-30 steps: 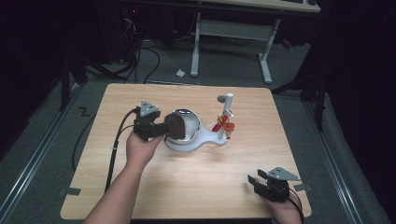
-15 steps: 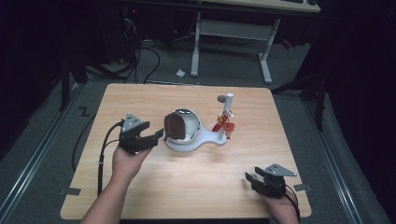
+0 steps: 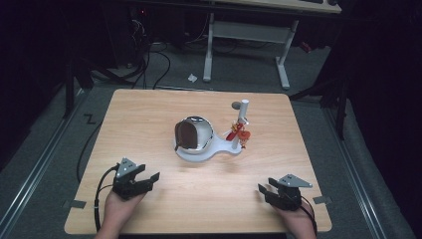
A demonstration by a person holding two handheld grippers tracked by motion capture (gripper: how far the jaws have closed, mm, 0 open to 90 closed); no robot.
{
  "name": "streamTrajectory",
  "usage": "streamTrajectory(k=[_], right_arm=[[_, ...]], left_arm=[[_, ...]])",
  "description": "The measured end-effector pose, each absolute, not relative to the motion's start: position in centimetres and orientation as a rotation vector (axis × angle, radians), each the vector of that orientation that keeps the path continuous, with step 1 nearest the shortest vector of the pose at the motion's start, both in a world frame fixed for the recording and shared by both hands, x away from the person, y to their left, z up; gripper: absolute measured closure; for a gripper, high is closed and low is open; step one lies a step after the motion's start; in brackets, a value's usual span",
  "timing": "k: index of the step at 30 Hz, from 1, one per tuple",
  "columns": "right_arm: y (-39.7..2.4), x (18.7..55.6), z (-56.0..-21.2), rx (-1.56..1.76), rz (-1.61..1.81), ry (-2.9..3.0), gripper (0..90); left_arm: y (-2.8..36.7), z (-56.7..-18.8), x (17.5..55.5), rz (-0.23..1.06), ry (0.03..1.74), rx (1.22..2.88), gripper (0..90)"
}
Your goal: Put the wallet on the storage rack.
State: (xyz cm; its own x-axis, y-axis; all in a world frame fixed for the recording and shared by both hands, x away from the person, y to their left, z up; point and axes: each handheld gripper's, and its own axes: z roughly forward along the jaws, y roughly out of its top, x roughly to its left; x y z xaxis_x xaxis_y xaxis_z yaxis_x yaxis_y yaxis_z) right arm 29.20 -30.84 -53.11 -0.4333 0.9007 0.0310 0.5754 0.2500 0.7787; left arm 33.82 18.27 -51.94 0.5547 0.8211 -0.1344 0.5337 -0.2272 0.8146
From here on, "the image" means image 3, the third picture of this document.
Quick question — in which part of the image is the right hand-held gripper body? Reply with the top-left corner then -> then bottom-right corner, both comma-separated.
270,173 -> 314,212

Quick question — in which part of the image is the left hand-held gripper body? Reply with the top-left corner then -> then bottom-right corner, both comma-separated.
111,157 -> 154,201

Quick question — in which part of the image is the red keychain charm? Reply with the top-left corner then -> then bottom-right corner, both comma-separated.
225,120 -> 252,149

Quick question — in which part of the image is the white stand with pole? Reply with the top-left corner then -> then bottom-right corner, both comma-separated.
172,99 -> 251,163

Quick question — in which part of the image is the shiny silver bowl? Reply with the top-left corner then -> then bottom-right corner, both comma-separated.
174,116 -> 215,155

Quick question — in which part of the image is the person's right hand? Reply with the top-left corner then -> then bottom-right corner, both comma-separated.
272,202 -> 316,233

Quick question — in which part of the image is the person's left hand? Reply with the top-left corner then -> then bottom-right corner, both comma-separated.
104,190 -> 147,230

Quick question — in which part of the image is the grey tape piece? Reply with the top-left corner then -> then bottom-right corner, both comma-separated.
62,199 -> 88,210
312,195 -> 333,205

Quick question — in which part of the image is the black metal stand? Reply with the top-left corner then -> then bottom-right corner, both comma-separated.
62,56 -> 77,120
288,76 -> 350,141

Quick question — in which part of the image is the white-legged desk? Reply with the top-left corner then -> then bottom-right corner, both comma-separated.
202,0 -> 342,91

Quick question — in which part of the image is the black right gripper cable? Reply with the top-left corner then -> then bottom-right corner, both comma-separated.
300,195 -> 318,236

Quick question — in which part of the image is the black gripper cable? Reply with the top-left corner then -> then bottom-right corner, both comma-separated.
94,164 -> 119,232
300,195 -> 318,236

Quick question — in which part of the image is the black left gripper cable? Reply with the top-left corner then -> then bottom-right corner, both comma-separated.
94,164 -> 119,232

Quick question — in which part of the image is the thin black floor cable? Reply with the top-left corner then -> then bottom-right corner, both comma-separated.
76,121 -> 104,184

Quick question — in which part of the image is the metal floor rail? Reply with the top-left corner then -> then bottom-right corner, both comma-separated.
322,107 -> 388,239
0,88 -> 85,231

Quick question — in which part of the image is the bundle of black floor cables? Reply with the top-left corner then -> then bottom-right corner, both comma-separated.
89,9 -> 172,91

